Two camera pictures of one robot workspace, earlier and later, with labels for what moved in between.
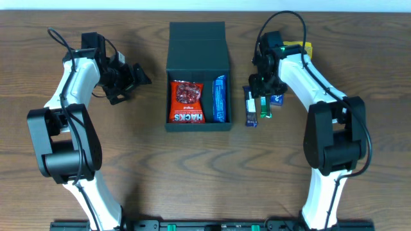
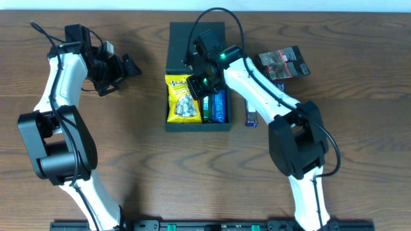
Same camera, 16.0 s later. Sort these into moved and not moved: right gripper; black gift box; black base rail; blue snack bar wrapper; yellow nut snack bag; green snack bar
Moved: right gripper; green snack bar; yellow nut snack bag
Not moved: black base rail; black gift box; blue snack bar wrapper
